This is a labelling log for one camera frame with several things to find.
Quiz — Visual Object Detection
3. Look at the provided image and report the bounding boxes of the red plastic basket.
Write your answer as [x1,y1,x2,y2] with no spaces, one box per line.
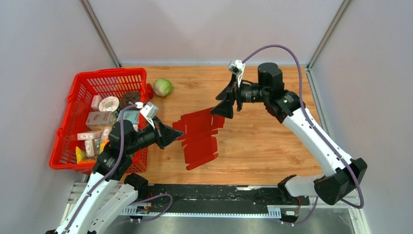
[49,68,149,175]

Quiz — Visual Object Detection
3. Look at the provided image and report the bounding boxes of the aluminium frame rail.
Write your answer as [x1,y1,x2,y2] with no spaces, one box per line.
[58,182,372,234]

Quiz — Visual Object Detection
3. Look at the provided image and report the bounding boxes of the pink tape roll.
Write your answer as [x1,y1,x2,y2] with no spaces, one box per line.
[98,96,119,112]

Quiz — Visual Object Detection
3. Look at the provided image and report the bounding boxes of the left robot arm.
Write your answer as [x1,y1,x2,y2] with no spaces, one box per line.
[48,117,184,234]

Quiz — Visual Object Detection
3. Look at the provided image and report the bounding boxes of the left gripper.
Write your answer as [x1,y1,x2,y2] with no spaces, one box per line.
[125,115,184,155]

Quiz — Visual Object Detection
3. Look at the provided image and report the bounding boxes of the brown round cake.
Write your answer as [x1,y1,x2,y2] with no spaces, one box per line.
[119,91,141,110]

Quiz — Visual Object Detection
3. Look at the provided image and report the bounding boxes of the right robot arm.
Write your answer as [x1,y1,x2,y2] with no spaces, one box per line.
[211,60,367,205]

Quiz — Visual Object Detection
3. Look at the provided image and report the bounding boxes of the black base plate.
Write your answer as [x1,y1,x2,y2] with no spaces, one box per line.
[138,184,310,215]

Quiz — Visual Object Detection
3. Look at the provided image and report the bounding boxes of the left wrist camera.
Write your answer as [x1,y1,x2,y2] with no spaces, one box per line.
[135,101,159,128]

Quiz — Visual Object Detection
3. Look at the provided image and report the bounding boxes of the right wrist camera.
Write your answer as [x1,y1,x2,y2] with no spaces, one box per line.
[228,59,245,87]

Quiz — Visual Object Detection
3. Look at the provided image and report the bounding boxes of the red paper box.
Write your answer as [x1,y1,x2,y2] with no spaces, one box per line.
[172,107,225,171]

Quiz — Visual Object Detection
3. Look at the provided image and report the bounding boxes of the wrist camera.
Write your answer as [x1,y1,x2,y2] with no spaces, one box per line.
[135,101,159,128]
[228,59,245,87]

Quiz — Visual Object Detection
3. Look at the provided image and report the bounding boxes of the green cabbage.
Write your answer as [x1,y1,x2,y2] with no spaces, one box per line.
[152,78,173,97]

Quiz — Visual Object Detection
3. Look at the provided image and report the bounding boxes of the teal box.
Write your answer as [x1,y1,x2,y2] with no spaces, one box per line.
[123,110,139,125]

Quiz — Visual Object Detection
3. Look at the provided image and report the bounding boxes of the red pepper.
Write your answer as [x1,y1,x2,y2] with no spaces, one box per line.
[146,83,154,100]

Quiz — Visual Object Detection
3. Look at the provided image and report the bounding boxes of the orange yellow snack bag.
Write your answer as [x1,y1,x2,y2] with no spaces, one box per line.
[75,146,88,164]

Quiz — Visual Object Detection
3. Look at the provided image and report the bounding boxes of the pink box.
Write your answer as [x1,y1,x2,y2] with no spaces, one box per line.
[86,111,117,128]

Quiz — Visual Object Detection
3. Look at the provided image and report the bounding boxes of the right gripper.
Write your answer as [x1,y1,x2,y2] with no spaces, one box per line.
[210,72,269,118]

